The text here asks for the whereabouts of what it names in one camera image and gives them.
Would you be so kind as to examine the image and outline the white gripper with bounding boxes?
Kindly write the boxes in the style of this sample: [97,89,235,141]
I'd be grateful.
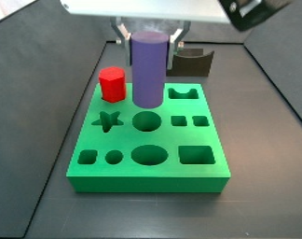
[61,0,230,70]

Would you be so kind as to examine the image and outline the purple cylinder block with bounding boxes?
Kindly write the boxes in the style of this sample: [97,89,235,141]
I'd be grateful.
[131,31,169,108]

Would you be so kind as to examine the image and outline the green shape sorter board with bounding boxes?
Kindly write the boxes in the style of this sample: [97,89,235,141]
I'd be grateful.
[66,83,231,192]

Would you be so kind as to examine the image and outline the dark concave block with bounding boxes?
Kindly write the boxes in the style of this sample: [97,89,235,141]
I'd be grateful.
[166,49,215,77]

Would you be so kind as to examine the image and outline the red hexagonal prism block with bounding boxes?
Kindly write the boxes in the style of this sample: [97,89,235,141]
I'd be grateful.
[99,66,126,103]

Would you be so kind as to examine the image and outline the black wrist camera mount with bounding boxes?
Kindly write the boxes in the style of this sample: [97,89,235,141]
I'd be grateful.
[218,0,294,32]

